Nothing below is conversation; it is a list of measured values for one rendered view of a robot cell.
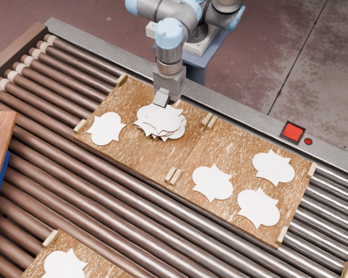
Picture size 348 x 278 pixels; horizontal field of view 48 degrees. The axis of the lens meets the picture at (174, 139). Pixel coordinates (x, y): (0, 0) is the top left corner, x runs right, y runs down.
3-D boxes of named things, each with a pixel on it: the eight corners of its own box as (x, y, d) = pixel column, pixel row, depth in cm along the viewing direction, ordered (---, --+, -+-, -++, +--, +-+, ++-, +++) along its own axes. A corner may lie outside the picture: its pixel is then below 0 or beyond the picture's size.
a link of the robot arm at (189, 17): (170, -11, 114) (153, 11, 108) (206, 1, 111) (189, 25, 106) (169, 10, 120) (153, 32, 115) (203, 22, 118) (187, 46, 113)
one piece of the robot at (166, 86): (141, 74, 111) (145, 108, 125) (170, 84, 109) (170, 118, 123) (160, 47, 117) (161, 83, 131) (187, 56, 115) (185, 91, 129)
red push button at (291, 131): (287, 124, 150) (288, 122, 148) (302, 131, 148) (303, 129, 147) (281, 135, 147) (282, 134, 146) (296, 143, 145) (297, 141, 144)
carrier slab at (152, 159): (126, 76, 162) (125, 74, 160) (214, 118, 151) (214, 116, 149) (73, 138, 146) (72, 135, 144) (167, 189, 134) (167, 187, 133)
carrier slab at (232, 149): (214, 118, 151) (214, 116, 149) (315, 166, 139) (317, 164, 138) (167, 189, 134) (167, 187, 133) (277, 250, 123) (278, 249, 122)
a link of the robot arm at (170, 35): (189, 20, 105) (175, 39, 100) (188, 49, 114) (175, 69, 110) (163, 11, 106) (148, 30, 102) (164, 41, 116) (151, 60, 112)
